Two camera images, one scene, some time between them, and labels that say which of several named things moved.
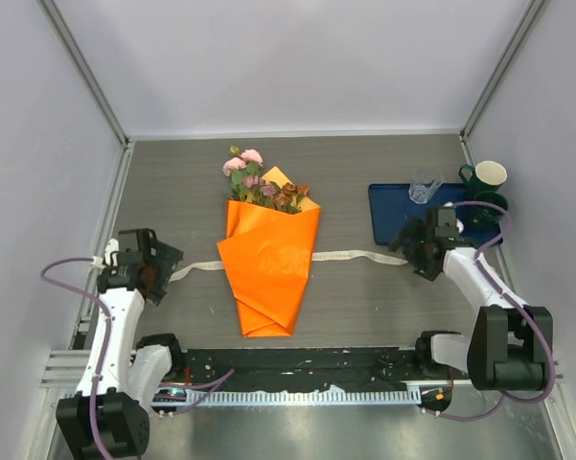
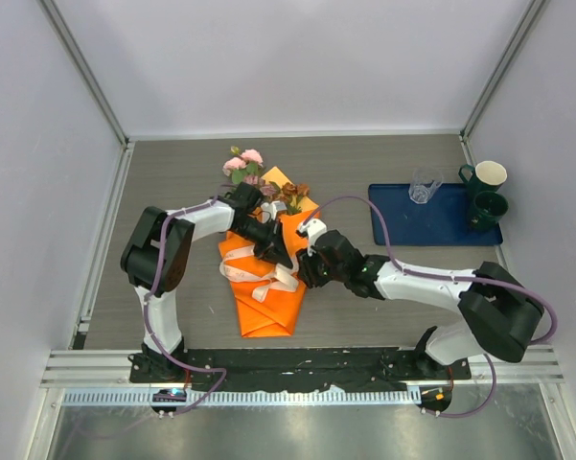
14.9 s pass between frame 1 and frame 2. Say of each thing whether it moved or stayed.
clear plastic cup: stayed
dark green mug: stayed
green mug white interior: stayed
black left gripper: moved
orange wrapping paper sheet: stayed
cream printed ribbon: moved
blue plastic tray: stayed
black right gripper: moved
